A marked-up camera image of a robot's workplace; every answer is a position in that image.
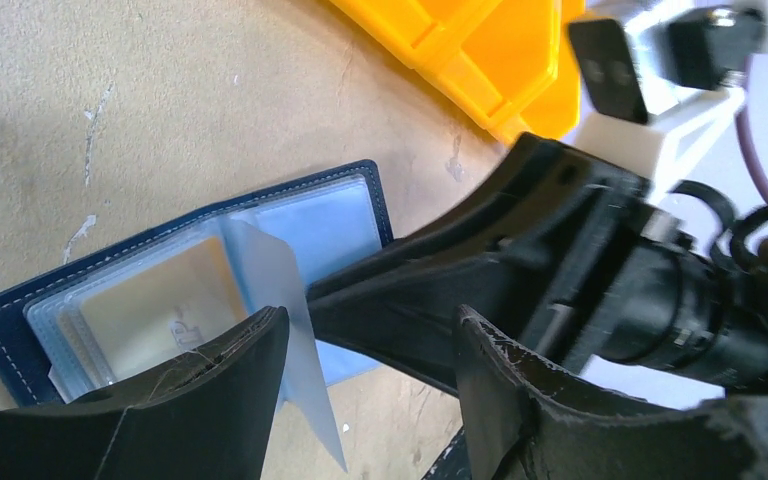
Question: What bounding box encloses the yellow plastic bin tray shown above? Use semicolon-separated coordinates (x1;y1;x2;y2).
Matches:
335;0;587;145

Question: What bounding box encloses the blue leather card holder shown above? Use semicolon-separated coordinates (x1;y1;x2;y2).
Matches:
0;160;393;479

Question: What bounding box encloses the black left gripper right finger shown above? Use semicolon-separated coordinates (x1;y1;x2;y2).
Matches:
453;306;768;479

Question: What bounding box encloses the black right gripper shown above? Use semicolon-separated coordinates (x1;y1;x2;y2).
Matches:
383;133;768;391

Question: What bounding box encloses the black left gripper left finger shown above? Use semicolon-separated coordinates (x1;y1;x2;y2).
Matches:
0;307;289;479

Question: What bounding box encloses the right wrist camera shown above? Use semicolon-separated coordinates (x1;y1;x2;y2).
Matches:
567;1;768;204

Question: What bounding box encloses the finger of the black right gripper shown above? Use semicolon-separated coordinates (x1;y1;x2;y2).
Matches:
307;254;524;395

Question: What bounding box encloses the gold credit card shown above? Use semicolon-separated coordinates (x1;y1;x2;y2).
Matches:
74;235;248;381

